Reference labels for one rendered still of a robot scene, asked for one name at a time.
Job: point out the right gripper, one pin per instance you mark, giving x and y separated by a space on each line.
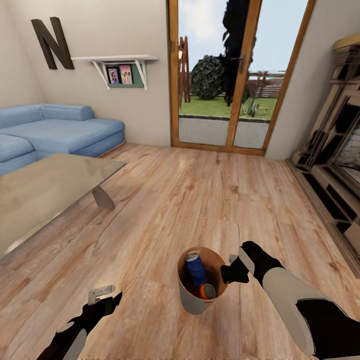
230 273

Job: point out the decorative sign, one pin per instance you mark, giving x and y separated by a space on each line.
47 42

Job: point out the picture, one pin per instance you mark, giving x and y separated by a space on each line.
125 73
113 75

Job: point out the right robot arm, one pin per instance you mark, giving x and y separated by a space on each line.
318 326

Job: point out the trash can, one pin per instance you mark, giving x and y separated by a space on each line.
212 263

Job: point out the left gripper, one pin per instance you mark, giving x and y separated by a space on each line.
103 307

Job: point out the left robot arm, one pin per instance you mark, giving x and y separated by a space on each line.
70 339

